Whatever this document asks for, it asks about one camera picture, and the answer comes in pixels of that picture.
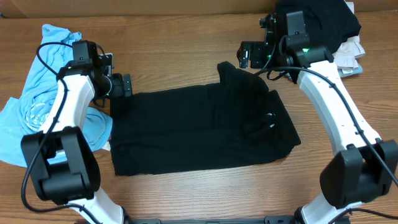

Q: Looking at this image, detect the black polo shirt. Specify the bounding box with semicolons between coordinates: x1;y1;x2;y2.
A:
110;62;300;176

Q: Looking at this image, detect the beige folded garment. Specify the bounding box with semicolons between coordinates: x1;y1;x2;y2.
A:
331;1;365;73

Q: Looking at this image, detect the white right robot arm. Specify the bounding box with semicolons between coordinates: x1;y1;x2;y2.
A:
237;11;397;224

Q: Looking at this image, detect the light blue t-shirt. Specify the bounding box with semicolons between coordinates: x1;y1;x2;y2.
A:
1;24;113;167

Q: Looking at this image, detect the black folded garment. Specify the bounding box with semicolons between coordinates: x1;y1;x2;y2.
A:
275;0;361;53

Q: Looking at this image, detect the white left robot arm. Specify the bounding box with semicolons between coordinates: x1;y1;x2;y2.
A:
21;40;132;223

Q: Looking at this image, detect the grey-blue folded garment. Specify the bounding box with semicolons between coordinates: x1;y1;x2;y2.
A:
338;65;363;78

